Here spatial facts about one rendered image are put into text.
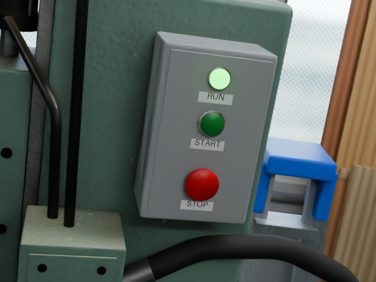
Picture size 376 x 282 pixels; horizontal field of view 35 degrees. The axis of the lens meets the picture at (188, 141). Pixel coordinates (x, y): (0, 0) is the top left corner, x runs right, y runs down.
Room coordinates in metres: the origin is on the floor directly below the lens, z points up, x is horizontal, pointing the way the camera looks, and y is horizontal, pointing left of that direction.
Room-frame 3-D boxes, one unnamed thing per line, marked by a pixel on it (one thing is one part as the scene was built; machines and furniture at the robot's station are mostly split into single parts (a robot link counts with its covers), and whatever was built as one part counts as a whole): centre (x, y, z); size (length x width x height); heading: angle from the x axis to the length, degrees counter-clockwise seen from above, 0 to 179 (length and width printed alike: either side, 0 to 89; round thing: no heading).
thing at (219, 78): (0.49, -0.02, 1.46); 0.02 x 0.01 x 0.02; 103
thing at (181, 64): (0.52, -0.01, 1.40); 0.10 x 0.06 x 0.16; 103
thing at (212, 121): (0.49, -0.02, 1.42); 0.02 x 0.01 x 0.02; 103
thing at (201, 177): (0.49, -0.02, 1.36); 0.03 x 0.01 x 0.03; 103
